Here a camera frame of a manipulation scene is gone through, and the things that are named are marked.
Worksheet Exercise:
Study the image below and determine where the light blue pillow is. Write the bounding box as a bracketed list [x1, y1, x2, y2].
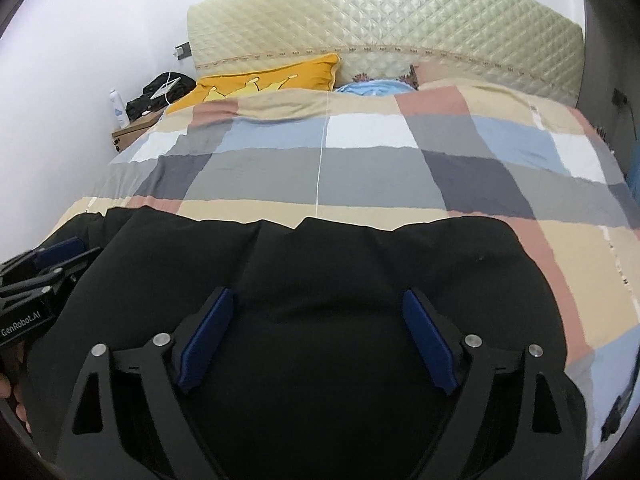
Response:
[334, 79, 417, 97]

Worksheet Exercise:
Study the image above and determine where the black bag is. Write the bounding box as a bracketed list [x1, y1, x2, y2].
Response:
[126, 72, 197, 121]

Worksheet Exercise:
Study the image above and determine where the black object beside bed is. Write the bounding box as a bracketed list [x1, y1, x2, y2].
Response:
[600, 390, 634, 442]

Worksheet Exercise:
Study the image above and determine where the wooden nightstand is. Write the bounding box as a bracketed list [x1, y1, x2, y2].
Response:
[111, 109, 168, 154]

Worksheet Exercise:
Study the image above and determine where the person's left hand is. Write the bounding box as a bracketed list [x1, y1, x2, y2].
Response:
[0, 370, 32, 434]

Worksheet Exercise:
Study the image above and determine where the cream quilted headboard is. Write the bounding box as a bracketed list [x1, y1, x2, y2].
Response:
[186, 0, 586, 107]

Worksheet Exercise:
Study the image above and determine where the floral pillow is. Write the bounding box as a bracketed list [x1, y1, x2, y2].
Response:
[400, 61, 501, 92]

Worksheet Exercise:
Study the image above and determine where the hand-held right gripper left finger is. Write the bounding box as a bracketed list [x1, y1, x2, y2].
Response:
[55, 287, 237, 480]

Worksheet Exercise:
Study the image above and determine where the black padded jacket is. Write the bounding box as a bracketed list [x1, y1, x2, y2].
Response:
[25, 207, 587, 480]

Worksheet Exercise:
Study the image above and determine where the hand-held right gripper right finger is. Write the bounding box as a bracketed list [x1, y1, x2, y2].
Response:
[402, 287, 592, 480]

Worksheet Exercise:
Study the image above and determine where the white charging cable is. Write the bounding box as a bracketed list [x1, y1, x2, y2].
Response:
[151, 76, 181, 102]

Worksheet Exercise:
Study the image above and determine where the plaid duvet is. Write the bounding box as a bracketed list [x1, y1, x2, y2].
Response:
[52, 80, 640, 466]

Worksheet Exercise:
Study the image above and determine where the white spray bottle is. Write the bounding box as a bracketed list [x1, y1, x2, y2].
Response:
[109, 89, 129, 130]

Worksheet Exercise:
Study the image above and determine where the yellow pillow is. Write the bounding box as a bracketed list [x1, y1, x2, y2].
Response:
[165, 52, 342, 114]

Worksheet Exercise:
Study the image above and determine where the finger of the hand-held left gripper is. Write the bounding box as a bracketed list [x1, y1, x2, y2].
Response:
[0, 246, 102, 301]
[0, 236, 87, 277]

